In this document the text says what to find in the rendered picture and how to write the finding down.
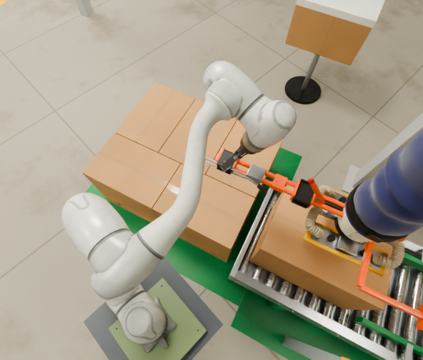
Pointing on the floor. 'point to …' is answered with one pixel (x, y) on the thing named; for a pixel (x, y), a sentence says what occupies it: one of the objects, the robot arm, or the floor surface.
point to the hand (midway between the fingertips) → (235, 158)
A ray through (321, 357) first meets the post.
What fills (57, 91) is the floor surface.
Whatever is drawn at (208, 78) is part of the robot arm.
